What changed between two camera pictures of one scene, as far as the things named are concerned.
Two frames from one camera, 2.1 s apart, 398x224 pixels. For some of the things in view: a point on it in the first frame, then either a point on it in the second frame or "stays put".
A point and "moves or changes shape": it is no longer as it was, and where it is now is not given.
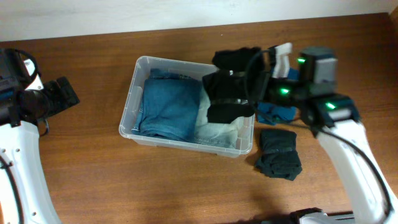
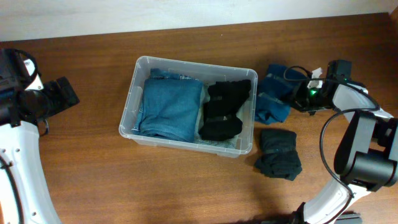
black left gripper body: x=59 y=95 stays put
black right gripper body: x=277 y=91 to x=310 y=101
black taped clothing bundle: x=233 y=88 moves or changes shape
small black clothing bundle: x=279 y=155 stays put
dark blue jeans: x=171 y=106 stays put
